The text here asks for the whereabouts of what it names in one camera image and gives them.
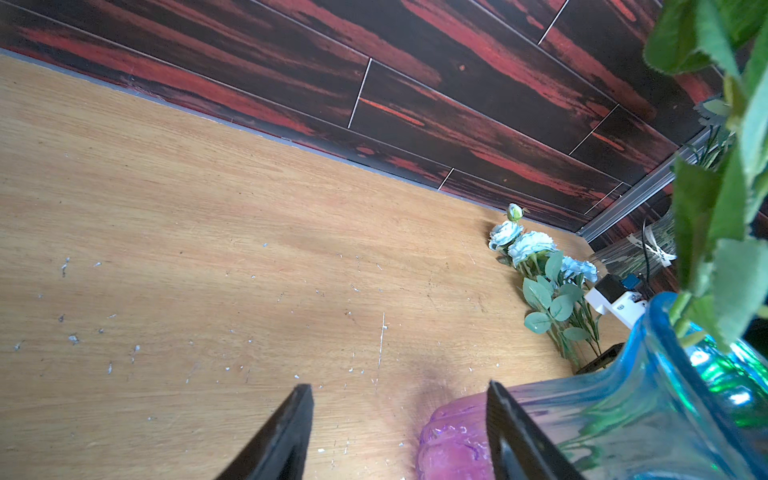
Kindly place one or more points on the clear glass vase with ribbon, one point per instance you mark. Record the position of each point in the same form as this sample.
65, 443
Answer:
643, 253

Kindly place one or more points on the light blue flower bunch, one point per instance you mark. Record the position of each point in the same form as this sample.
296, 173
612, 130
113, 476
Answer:
712, 148

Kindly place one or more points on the blue purple glass vase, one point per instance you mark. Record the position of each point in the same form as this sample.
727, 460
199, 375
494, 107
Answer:
660, 411

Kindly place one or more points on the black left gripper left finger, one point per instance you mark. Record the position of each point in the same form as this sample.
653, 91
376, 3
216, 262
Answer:
279, 449

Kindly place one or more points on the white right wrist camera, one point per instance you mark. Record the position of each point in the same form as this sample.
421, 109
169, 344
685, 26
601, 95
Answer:
610, 296

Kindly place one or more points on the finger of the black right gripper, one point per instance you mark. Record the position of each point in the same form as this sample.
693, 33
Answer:
603, 360

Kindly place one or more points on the pink rose stem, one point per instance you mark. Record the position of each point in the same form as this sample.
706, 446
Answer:
721, 266

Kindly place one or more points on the white flower stem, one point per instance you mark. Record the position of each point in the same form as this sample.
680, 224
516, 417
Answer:
552, 302

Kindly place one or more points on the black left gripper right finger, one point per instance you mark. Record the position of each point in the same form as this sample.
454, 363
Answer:
519, 448

